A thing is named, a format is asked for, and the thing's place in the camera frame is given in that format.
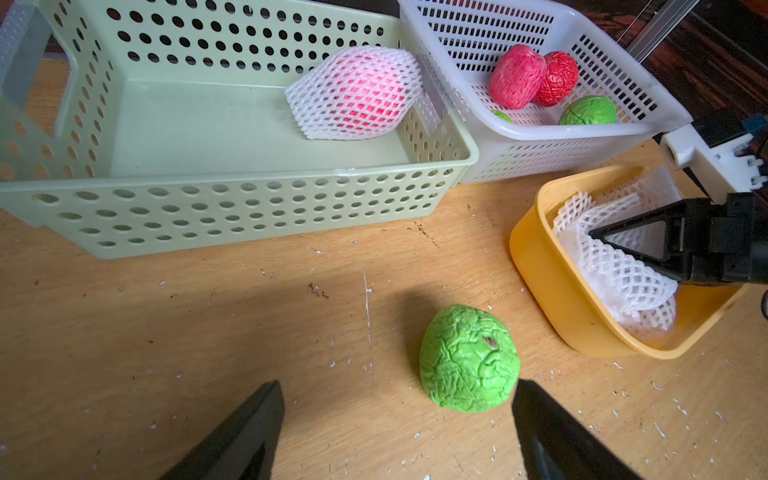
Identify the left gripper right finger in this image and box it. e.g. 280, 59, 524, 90
512, 379, 639, 479

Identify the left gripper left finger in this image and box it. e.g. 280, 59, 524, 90
162, 380, 285, 479

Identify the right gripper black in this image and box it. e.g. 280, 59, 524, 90
589, 193, 767, 285

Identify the green apple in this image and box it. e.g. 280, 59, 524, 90
492, 110, 514, 124
419, 305, 521, 414
558, 95, 617, 125

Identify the red apple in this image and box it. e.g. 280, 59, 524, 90
532, 51, 579, 107

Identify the yellow plastic tray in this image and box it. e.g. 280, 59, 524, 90
510, 165, 748, 360

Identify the white plastic basket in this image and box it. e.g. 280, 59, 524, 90
399, 1, 692, 183

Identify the green plastic basket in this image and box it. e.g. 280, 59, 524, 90
1, 1, 479, 259

